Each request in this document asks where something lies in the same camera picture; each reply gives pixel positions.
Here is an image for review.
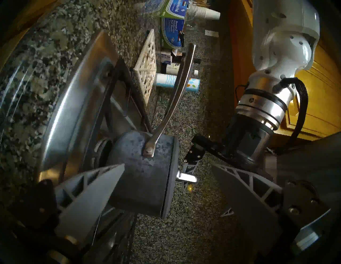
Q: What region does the grey pot lid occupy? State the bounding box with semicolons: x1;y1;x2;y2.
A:
161;136;198;220

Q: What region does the wooden wall cabinet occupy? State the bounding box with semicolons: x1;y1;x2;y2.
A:
228;0;341;141

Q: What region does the white paper cup stack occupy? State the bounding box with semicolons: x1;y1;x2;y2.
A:
188;4;221;20

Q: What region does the soy sauce bottle white cap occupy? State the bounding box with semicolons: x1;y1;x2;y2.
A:
165;63;199;76

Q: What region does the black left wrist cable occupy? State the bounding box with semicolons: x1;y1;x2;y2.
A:
274;77;309;155

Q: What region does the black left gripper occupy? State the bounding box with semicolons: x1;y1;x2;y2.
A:
182;117;275;217

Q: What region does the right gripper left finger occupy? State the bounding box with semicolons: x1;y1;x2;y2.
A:
9;163;126;245

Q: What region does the small white carton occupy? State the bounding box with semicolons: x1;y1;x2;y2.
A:
161;49;175;65

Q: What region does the stainless gas cooktop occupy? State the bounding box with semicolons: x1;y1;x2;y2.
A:
37;29;153;264

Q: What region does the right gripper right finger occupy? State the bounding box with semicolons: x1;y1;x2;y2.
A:
212;164;331;257

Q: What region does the grey speckled saucepan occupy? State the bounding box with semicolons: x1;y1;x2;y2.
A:
107;44;197;220

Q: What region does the white salt canister blue lid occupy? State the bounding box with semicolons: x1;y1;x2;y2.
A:
155;73;200;93

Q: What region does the white lattice trivet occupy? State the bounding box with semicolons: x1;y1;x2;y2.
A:
133;29;157;107

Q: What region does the blue aluminium foil box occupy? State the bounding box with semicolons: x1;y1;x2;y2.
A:
159;0;190;50

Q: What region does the dark wine bottle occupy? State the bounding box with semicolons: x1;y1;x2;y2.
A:
173;52;202;65

